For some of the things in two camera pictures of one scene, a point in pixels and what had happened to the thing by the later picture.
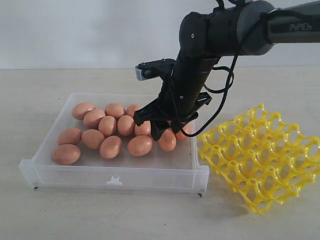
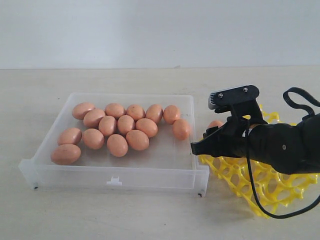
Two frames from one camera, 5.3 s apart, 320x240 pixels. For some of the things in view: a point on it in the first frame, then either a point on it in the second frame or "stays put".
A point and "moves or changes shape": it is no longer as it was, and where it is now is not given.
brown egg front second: x=92 y=138 stays put
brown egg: x=167 y=141 to x=215 y=124
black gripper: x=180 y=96 to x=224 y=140
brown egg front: x=140 y=145 moves or changes shape
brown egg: x=107 y=125 stays put
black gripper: x=153 y=68 to x=240 y=99
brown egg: x=126 y=125 stays put
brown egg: x=71 y=136 stays put
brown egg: x=65 y=154 stays put
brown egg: x=79 y=110 stays put
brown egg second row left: x=92 y=118 stays put
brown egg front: x=110 y=147 moves or changes shape
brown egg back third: x=131 y=108 stays put
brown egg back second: x=115 y=110 stays put
